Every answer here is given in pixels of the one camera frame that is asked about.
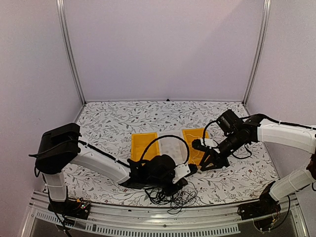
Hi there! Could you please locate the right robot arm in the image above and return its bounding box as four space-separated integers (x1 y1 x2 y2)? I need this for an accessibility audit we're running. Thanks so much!
192 110 316 215

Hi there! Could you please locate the yellow bin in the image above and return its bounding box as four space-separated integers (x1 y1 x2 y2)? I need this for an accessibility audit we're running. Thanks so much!
182 128 204 168
131 132 160 161

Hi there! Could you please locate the left aluminium frame post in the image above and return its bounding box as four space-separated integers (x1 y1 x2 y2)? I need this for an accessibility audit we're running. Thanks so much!
56 0 86 105

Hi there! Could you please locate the right aluminium frame post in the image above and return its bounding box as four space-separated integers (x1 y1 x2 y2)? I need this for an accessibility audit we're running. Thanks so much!
242 0 272 107

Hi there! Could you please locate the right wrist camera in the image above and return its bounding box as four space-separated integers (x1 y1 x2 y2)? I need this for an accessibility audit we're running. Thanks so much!
192 138 219 152

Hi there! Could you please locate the right yellow bin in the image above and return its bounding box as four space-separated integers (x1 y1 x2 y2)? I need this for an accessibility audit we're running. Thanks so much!
182 128 204 168

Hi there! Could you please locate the clear plastic bin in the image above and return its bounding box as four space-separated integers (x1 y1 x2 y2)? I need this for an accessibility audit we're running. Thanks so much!
158 137 187 165

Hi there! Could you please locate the aluminium frame post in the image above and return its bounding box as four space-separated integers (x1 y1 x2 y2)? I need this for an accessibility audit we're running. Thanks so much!
242 0 272 107
56 0 86 105

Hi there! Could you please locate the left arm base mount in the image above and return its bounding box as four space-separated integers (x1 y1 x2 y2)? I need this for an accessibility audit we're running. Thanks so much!
48 193 91 220

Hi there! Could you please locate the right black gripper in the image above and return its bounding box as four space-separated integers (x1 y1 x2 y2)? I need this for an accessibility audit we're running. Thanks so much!
200 131 244 171

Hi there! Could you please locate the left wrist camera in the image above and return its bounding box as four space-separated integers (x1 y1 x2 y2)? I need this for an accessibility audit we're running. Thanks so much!
172 163 198 184

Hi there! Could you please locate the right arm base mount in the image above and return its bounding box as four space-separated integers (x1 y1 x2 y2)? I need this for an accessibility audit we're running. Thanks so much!
237 187 281 232

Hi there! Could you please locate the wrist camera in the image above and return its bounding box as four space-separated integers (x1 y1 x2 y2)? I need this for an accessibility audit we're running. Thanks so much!
192 138 219 152
172 163 198 184

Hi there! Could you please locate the black cable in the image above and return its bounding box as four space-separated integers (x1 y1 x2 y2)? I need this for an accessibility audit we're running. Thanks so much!
144 182 210 215

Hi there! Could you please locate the front aluminium rail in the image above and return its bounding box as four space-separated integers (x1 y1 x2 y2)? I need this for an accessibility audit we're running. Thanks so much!
19 191 315 237

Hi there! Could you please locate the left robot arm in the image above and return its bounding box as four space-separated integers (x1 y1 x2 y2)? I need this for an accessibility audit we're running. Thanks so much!
31 123 191 214

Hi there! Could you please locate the left yellow bin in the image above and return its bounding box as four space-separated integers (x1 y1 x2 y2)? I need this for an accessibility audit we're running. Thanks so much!
131 132 160 161

